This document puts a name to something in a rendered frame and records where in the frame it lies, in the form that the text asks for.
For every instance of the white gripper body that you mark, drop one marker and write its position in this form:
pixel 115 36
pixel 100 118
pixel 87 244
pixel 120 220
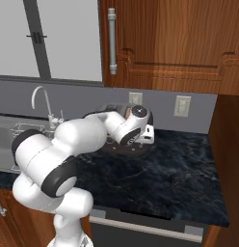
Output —
pixel 148 139

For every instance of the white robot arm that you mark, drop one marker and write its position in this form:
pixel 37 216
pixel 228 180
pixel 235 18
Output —
pixel 44 154

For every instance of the brown bread slice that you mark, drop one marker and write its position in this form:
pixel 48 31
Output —
pixel 127 113

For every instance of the tall wooden cabinet side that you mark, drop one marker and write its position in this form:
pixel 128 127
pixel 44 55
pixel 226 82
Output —
pixel 229 167

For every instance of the dark dishwasher front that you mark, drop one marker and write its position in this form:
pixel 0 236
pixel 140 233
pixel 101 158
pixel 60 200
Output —
pixel 140 236

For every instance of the silver curved tap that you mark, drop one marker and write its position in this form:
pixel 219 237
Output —
pixel 49 109

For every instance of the grey framed window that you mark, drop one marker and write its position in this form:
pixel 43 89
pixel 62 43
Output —
pixel 70 38

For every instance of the steel sink basin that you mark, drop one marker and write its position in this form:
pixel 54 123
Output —
pixel 3 141

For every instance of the wooden base cupboard door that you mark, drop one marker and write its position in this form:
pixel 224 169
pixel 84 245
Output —
pixel 18 225

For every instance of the small white wall socket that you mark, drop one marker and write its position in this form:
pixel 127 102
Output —
pixel 135 98

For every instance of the white wall light switch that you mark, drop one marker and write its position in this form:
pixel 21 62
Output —
pixel 182 106

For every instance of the wooden wall cupboard door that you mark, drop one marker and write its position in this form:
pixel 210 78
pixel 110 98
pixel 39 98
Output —
pixel 176 38

